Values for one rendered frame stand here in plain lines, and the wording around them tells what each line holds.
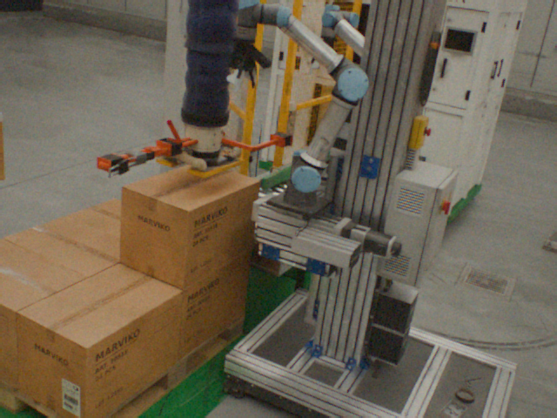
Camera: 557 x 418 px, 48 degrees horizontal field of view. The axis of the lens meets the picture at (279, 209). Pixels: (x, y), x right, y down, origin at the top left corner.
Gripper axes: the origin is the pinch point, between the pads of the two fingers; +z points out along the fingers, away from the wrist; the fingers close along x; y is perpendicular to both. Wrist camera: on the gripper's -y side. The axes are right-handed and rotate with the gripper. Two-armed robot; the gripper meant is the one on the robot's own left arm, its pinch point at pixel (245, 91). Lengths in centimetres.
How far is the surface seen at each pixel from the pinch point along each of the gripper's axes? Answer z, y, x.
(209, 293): 109, 21, -22
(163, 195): 58, 41, -7
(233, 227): 78, 19, -38
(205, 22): -20.6, 34.1, -21.2
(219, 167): 45, 25, -28
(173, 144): 32, 38, -8
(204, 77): 3.5, 33.9, -22.9
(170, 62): 26, 138, -145
